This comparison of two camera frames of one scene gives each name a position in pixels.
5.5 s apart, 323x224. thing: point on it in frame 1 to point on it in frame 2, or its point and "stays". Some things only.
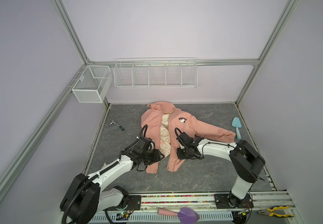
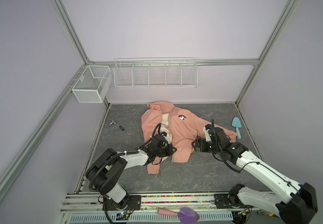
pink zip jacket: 162,119 stays
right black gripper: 178,150 to 198,141
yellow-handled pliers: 268,212 stays
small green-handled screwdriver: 121,127 stays
